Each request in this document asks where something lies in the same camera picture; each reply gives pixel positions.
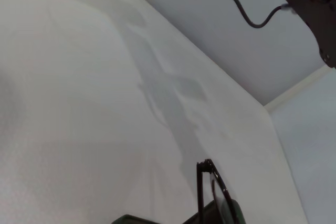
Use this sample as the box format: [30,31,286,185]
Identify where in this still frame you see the green glasses case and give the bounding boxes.
[111,198,247,224]

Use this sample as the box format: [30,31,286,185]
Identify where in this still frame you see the black glasses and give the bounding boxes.
[196,158,239,224]

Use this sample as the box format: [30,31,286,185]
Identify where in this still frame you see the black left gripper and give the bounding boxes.
[277,0,336,69]

